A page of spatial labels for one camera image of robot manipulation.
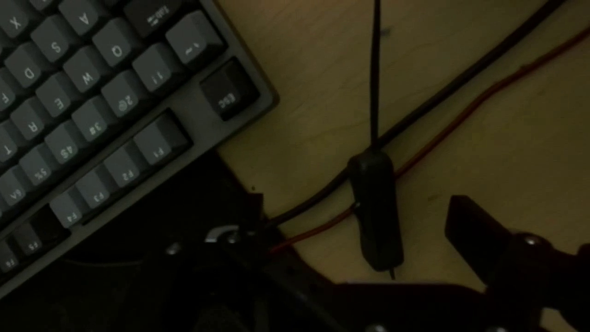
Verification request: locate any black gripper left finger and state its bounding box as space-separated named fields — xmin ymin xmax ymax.
xmin=239 ymin=192 xmax=267 ymax=240

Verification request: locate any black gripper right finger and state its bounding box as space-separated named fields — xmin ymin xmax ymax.
xmin=442 ymin=194 xmax=514 ymax=288

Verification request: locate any black desk mat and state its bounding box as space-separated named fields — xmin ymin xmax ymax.
xmin=0 ymin=150 xmax=267 ymax=332

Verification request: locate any grey mechanical keyboard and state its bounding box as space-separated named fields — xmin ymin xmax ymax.
xmin=0 ymin=0 xmax=279 ymax=303

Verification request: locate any thin lamp cable with switch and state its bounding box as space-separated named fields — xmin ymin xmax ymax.
xmin=346 ymin=0 xmax=407 ymax=282

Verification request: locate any red cable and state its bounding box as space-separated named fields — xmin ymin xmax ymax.
xmin=268 ymin=26 xmax=590 ymax=255

